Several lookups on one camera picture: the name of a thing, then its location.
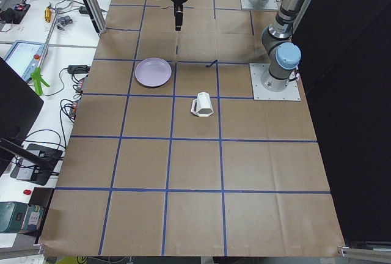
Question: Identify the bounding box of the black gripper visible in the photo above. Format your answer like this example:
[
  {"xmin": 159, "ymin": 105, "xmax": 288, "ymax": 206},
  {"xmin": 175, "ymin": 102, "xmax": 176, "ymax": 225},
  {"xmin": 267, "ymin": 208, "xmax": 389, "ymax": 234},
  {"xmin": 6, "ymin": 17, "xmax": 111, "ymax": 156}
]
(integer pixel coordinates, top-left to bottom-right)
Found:
[{"xmin": 171, "ymin": 0, "xmax": 187, "ymax": 31}]

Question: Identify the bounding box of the white geometric cup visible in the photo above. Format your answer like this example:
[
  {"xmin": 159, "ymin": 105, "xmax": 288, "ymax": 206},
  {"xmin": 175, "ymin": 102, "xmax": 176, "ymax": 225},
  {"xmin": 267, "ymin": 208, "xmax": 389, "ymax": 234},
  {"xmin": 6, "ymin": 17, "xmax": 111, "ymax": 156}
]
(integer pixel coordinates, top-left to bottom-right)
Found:
[{"xmin": 191, "ymin": 92, "xmax": 214, "ymax": 117}]

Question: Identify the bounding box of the lilac plate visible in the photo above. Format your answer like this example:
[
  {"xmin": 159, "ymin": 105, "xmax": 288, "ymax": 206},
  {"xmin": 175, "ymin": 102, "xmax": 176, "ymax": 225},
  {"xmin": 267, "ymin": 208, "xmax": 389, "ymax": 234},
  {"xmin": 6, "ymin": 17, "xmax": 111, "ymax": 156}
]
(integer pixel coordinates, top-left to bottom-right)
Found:
[{"xmin": 134, "ymin": 57, "xmax": 172, "ymax": 87}]

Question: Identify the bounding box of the black power adapter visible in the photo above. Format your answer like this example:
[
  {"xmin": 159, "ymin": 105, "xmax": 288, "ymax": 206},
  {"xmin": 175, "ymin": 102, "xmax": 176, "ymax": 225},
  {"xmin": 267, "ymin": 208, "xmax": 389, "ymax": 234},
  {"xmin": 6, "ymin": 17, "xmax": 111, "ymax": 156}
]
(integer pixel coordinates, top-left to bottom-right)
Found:
[{"xmin": 67, "ymin": 65, "xmax": 90, "ymax": 75}]

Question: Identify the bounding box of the long reacher grabber tool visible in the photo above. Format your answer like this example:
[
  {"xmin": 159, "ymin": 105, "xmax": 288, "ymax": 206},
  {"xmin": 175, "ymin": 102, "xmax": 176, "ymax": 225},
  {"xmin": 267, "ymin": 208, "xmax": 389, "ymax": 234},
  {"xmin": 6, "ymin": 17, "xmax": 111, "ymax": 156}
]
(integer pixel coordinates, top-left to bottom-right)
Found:
[{"xmin": 31, "ymin": 8, "xmax": 60, "ymax": 96}]

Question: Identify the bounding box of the blue teach pendant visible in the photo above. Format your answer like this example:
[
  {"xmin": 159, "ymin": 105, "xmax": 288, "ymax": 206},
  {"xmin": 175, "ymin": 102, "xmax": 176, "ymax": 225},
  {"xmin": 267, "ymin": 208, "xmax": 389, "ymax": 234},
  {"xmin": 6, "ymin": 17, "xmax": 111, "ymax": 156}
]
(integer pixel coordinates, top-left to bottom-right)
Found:
[{"xmin": 4, "ymin": 40, "xmax": 44, "ymax": 83}]

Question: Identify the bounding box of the black monitor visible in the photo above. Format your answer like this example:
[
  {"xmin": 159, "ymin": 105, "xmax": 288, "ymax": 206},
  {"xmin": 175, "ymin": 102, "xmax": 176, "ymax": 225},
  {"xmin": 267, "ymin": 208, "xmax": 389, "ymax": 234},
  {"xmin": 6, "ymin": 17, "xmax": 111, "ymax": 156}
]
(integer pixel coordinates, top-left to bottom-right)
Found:
[{"xmin": 1, "ymin": 59, "xmax": 43, "ymax": 174}]

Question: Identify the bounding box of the green device box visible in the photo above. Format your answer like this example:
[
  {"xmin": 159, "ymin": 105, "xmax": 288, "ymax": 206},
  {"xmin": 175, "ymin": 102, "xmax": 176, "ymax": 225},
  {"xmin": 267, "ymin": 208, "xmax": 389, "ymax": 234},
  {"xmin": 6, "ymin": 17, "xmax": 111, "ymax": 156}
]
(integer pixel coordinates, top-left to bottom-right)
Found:
[{"xmin": 0, "ymin": 202, "xmax": 28, "ymax": 233}]

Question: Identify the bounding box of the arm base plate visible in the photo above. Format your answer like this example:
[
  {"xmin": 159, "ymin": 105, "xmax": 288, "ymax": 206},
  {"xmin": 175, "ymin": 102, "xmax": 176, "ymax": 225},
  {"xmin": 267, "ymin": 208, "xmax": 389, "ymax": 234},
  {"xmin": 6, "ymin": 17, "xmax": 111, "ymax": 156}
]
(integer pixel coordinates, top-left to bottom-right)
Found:
[
  {"xmin": 249, "ymin": 63, "xmax": 301, "ymax": 102},
  {"xmin": 240, "ymin": 0, "xmax": 280, "ymax": 12}
]

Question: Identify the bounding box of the yellow handled tool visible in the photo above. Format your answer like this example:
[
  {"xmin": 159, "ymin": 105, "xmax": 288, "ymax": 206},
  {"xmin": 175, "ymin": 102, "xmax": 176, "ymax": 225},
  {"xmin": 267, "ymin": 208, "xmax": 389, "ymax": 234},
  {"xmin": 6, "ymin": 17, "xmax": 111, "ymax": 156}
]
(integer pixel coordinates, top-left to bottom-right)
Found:
[{"xmin": 44, "ymin": 7, "xmax": 52, "ymax": 23}]

